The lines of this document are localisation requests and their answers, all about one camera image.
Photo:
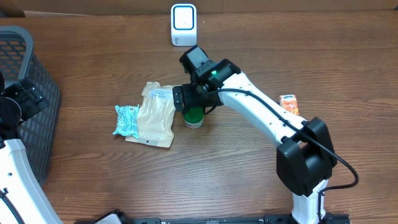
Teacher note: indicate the green lid jar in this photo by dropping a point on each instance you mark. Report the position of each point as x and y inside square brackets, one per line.
[194, 118]

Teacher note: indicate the grey plastic mesh basket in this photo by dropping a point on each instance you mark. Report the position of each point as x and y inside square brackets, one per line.
[18, 61]

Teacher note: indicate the white barcode scanner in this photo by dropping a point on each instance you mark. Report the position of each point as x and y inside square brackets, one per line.
[183, 25]

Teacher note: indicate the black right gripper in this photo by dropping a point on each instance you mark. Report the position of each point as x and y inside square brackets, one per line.
[189, 91]

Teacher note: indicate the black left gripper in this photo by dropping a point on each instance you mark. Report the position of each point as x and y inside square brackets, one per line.
[30, 98]

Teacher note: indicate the orange tissue pack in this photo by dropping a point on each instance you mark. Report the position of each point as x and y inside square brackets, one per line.
[289, 103]

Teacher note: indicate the white plastic pouch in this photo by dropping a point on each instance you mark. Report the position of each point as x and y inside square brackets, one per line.
[155, 116]

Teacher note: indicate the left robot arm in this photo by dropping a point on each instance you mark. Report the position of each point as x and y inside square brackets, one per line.
[22, 198]

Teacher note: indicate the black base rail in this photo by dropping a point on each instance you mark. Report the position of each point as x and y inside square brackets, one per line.
[266, 219]

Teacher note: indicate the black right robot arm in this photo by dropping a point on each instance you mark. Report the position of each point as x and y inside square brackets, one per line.
[303, 148]

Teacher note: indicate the light blue snack packet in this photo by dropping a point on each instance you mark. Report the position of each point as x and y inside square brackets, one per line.
[127, 121]

